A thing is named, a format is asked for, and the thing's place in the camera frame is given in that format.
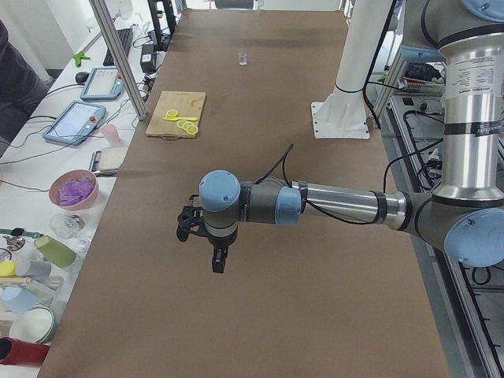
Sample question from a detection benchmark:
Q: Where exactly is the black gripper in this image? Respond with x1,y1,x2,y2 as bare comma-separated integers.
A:
206,228,238,274

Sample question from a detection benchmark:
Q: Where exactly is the clear glass shaker cup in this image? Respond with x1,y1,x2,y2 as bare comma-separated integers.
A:
238,51,248,66

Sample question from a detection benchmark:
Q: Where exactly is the pink cup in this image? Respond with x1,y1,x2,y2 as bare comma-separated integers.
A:
100,124,121,146

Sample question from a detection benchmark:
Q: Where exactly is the green cup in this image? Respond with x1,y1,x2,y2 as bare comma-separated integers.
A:
34,235,76,269

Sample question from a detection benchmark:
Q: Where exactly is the yellow plastic knife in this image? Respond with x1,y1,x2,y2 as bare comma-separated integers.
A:
163,117,198,121

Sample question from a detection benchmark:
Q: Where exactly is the wooden cutting board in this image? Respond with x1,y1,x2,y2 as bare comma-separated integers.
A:
146,91,206,139

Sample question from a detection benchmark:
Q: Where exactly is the wine glass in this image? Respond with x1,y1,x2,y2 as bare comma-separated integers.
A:
49,213,85,239

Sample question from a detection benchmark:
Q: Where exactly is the pink bowl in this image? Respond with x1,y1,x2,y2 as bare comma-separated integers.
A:
49,169,99,211

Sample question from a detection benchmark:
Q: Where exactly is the white mounting pillar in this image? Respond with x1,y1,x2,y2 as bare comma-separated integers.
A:
311,1,400,139

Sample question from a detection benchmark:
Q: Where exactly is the blue teach pendant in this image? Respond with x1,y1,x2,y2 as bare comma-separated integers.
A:
43,101,106,146
80,66,124,102

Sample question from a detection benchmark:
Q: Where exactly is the red cylinder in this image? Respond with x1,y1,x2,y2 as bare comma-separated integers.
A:
1,337,50,366

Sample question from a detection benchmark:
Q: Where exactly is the black keyboard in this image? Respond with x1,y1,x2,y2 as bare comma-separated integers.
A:
102,27,135,67

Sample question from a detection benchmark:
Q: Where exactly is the aluminium frame post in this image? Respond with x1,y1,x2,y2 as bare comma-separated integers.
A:
89,0,147,120

